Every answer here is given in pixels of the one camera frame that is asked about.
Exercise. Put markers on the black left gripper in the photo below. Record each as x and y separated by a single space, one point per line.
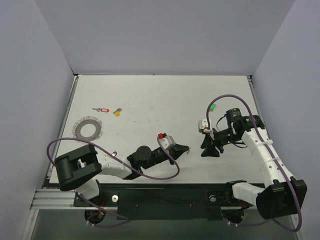
172 154

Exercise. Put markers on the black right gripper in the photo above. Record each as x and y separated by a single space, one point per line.
213 140

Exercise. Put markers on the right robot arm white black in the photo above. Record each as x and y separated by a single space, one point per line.
282 194

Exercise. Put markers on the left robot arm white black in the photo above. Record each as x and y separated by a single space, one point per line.
79 166

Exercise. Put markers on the key with green tag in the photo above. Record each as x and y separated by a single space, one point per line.
212 107

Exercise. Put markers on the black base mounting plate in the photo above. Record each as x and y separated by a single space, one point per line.
170 201

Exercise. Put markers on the key with yellow round tag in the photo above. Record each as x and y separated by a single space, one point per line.
117 112

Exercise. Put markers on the key with red tag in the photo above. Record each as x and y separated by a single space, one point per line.
103 110

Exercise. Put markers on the metal disc with keyrings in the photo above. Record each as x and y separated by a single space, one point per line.
88 128

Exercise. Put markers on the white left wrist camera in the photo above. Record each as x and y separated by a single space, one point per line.
165 141

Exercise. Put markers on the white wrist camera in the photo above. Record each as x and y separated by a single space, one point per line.
205 127
165 141

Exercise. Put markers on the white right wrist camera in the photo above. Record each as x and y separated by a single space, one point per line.
205 127

